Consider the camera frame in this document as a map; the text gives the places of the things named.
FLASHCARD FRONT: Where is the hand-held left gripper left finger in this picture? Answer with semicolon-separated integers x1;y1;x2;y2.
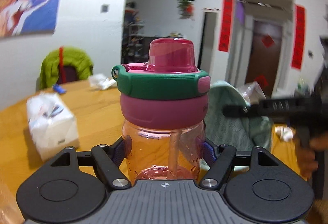
50;136;132;190

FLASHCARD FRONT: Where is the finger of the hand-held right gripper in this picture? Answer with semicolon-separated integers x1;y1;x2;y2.
222;102;260;117

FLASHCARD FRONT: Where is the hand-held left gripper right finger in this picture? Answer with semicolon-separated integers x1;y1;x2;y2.
198;138;280;190

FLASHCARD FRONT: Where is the teal striped towel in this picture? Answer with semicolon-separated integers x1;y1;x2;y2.
205;80;275;172

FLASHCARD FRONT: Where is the pink water bottle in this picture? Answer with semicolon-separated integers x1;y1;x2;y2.
111;37;211;185

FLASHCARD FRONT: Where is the person's right hand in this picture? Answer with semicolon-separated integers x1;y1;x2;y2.
295;133;328;180

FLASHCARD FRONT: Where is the clear plastic bag of food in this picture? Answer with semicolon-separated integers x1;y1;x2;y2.
237;81;267;107

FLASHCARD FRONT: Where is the small white packet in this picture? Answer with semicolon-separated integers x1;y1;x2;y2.
275;125;295;142

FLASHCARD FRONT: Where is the brown wooden door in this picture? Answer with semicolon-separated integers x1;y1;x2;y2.
245;19;284;89

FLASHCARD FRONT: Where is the white framed doorway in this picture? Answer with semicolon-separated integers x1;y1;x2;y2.
201;8;218;81

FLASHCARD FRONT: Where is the crumpled white tissue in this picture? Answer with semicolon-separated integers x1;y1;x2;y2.
88;74;117;91

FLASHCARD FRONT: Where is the white tissue pack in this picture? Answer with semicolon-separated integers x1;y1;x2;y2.
26;93;79;162

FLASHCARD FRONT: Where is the red door couplet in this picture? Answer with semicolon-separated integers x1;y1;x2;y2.
290;4;306;69
218;0;236;52

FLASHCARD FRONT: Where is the red diamond paper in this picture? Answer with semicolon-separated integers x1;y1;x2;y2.
261;35;274;48

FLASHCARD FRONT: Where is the maroon chair with jacket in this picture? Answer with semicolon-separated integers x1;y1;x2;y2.
61;65;79;84

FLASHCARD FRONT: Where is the metal shoe rack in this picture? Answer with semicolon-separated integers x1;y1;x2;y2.
124;8;151;61

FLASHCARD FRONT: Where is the clear plastic cup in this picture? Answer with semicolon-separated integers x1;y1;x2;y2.
0;180;22;224

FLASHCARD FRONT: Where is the potted plant wall decoration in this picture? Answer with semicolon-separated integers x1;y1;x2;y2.
177;0;195;20

